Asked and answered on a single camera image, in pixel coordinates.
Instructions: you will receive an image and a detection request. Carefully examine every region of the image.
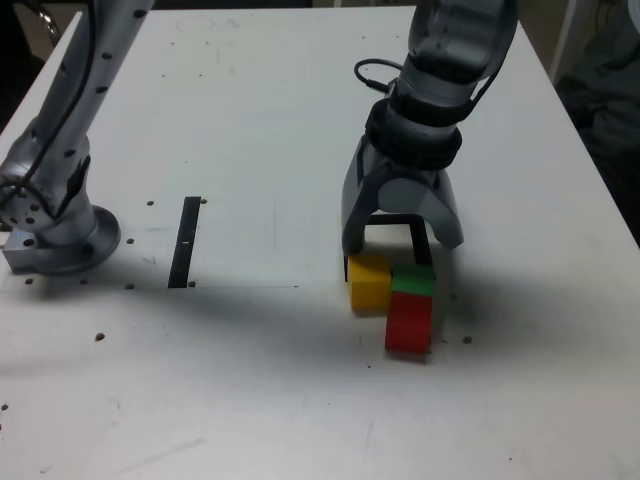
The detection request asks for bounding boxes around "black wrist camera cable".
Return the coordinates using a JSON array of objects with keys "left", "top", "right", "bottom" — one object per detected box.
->
[{"left": 353, "top": 58, "right": 404, "bottom": 96}]

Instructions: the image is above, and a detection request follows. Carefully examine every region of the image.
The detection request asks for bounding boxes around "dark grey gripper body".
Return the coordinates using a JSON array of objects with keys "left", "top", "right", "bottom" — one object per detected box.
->
[{"left": 367, "top": 142, "right": 442, "bottom": 189}]

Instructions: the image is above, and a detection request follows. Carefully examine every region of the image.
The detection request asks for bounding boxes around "black tape strip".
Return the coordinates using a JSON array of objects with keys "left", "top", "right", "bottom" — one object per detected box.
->
[{"left": 168, "top": 196, "right": 202, "bottom": 290}]

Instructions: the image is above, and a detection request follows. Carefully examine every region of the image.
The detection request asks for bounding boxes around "yellow cube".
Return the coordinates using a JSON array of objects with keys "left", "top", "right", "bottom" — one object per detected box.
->
[{"left": 348, "top": 254, "right": 392, "bottom": 314}]

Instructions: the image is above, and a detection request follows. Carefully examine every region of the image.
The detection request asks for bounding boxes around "black tape square outline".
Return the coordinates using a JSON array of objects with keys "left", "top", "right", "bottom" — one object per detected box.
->
[{"left": 343, "top": 213, "right": 435, "bottom": 282}]

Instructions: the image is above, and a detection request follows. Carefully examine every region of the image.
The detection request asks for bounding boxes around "chrome metal tube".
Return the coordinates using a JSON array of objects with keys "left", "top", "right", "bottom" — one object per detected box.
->
[{"left": 34, "top": 2, "right": 62, "bottom": 39}]

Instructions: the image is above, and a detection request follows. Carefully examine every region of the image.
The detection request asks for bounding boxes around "green cube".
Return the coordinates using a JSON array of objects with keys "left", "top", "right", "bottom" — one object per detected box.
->
[{"left": 389, "top": 263, "right": 436, "bottom": 297}]

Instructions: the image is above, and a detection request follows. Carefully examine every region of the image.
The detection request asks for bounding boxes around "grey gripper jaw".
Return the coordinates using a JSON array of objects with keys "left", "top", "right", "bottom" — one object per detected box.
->
[
  {"left": 378, "top": 170, "right": 466, "bottom": 249},
  {"left": 341, "top": 138, "right": 397, "bottom": 257}
]

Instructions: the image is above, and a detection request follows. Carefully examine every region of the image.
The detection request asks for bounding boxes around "dark grey fabric bundle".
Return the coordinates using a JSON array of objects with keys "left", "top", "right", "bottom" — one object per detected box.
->
[{"left": 554, "top": 0, "right": 640, "bottom": 246}]

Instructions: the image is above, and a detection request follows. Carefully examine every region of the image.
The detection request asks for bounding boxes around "white frame post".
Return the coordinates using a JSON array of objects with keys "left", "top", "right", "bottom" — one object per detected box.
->
[{"left": 548, "top": 0, "right": 577, "bottom": 85}]

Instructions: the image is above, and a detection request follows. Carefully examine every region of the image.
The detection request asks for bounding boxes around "red cube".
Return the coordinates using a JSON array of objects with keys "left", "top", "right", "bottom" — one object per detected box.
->
[{"left": 384, "top": 292, "right": 434, "bottom": 354}]

